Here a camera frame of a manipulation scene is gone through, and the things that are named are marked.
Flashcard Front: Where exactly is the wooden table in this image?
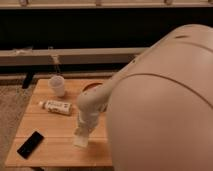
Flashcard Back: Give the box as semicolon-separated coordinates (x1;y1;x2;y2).
5;79;112;167

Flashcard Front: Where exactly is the grey wall rail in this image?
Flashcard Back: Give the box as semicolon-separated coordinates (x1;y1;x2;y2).
0;47;146;66

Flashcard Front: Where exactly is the white plastic cup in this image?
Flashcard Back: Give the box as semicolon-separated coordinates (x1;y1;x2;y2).
48;75;65;97

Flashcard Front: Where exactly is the black remote control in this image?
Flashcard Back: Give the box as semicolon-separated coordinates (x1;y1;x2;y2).
17;131;44;159

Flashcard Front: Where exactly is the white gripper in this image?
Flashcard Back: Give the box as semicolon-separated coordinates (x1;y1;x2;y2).
75;112;99;137

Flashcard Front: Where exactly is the orange ceramic bowl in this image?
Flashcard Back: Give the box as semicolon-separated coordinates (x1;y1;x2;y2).
82;82;102;92

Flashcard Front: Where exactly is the white lying bottle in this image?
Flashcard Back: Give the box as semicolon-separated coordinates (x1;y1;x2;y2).
38;100;71;115

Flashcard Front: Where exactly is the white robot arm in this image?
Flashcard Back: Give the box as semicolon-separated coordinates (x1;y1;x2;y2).
75;24;213;171

